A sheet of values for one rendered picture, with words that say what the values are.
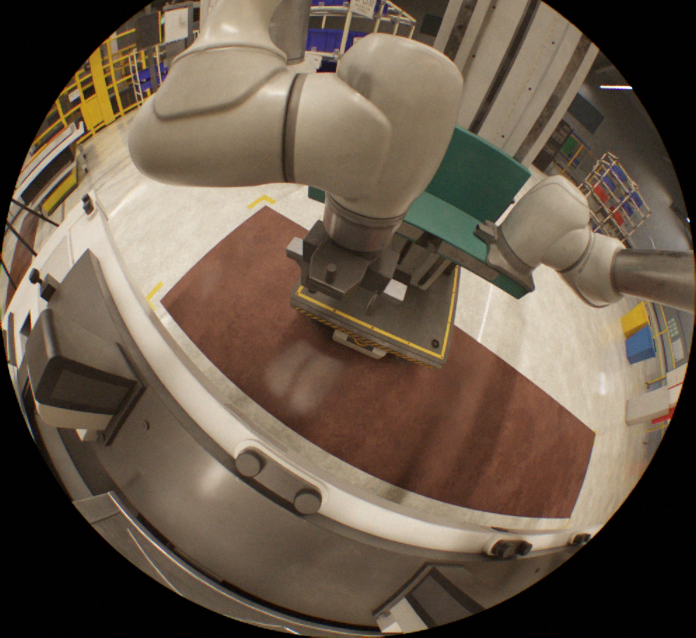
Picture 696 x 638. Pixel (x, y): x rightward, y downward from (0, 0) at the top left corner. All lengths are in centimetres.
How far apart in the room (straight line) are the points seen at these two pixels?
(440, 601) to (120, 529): 35
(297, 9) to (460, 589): 75
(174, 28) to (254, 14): 206
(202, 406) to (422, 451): 114
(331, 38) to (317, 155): 170
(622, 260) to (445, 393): 109
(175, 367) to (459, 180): 70
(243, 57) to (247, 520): 39
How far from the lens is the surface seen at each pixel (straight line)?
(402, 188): 18
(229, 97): 17
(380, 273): 29
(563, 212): 54
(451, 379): 137
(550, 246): 57
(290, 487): 27
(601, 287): 60
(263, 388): 113
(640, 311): 603
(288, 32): 43
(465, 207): 68
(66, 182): 473
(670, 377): 833
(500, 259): 59
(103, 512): 36
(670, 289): 52
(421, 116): 16
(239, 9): 23
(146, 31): 223
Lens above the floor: 112
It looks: 60 degrees down
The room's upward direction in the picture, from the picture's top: 20 degrees clockwise
